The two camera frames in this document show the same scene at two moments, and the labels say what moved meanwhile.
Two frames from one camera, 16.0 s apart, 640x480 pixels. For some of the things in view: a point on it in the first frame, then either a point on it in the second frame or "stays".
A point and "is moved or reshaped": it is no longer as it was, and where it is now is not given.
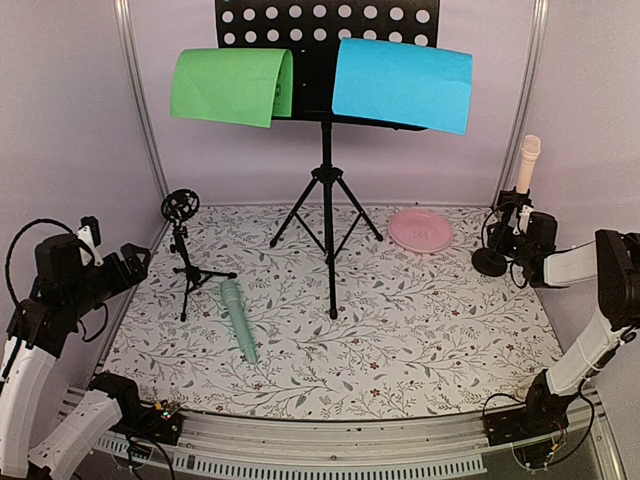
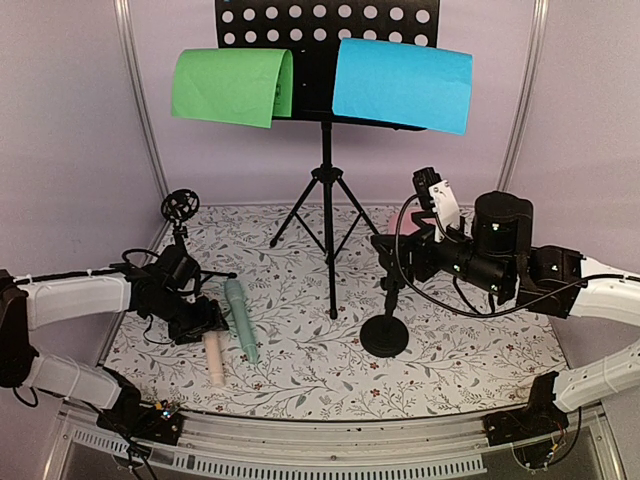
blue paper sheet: (403, 82) stays
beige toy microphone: (530, 149) to (213, 352)
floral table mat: (331, 312) stays
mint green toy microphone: (234, 298) stays
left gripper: (125, 279) to (201, 325)
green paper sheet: (247, 86) stays
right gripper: (498, 239) to (420, 244)
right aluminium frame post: (523, 106) stays
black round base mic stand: (489, 261) is moved or reshaped
